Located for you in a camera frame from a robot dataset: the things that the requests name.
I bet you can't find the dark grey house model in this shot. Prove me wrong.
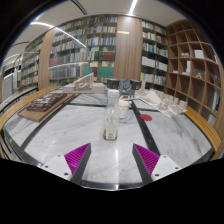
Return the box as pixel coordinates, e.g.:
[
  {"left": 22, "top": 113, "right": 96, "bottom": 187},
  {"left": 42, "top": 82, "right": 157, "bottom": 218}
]
[{"left": 106, "top": 78, "right": 142, "bottom": 96}]

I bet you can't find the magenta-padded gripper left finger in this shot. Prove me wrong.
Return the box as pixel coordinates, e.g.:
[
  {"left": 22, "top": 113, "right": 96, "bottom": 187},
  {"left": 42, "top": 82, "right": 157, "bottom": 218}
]
[{"left": 40, "top": 142, "right": 92, "bottom": 186}]

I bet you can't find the narrow book-filled shelf unit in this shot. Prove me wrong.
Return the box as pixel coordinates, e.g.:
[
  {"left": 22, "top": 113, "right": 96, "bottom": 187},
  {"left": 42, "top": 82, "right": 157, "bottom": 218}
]
[{"left": 139, "top": 19, "right": 169, "bottom": 89}]

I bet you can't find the wooden cubby shelf unit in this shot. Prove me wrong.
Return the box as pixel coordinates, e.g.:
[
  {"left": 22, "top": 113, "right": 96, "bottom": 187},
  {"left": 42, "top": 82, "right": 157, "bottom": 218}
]
[{"left": 165, "top": 19, "right": 224, "bottom": 131}]

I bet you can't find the wide book-filled shelf unit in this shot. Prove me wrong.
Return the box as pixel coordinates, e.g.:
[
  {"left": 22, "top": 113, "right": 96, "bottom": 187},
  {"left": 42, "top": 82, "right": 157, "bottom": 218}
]
[{"left": 48, "top": 14, "right": 119, "bottom": 88}]

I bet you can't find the long linear ceiling light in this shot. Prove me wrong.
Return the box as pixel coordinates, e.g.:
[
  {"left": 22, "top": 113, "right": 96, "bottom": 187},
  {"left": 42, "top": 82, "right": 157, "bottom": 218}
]
[
  {"left": 128, "top": 0, "right": 139, "bottom": 16},
  {"left": 29, "top": 21, "right": 88, "bottom": 49}
]

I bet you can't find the white cup yellow rim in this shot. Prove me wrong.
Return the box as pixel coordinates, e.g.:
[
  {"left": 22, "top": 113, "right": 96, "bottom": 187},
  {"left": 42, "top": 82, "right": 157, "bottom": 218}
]
[{"left": 118, "top": 99, "right": 132, "bottom": 120}]

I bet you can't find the distant book shelf unit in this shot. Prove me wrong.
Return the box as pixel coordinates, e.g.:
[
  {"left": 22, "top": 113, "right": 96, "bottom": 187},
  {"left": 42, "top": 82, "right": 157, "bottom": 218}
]
[{"left": 16, "top": 43, "right": 44, "bottom": 91}]

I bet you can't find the flat round red coaster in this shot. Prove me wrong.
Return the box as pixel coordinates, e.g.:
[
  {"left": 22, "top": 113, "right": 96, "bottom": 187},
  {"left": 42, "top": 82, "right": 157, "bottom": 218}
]
[{"left": 139, "top": 113, "right": 153, "bottom": 122}]

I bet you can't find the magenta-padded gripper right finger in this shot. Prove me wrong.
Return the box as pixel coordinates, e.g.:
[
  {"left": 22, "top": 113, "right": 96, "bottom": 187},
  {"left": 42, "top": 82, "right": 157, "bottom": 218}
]
[{"left": 131, "top": 143, "right": 183, "bottom": 185}]

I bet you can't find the dark model on wooden board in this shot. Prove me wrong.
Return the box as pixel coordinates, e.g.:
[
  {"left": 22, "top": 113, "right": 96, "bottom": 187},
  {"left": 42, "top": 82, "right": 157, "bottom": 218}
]
[{"left": 17, "top": 92, "right": 77, "bottom": 124}]

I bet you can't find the white architectural building model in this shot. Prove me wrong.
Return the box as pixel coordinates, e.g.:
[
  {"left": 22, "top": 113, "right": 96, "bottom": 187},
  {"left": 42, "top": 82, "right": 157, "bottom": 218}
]
[{"left": 62, "top": 72, "right": 106, "bottom": 95}]

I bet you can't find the white city block model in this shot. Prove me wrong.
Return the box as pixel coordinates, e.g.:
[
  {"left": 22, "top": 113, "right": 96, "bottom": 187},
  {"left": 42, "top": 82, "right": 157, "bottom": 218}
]
[{"left": 134, "top": 87, "right": 189, "bottom": 118}]

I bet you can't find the clear plastic bottle white cap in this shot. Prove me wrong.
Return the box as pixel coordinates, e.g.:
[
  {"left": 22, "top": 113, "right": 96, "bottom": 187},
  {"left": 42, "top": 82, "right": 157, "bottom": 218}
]
[{"left": 103, "top": 89, "right": 121, "bottom": 141}]

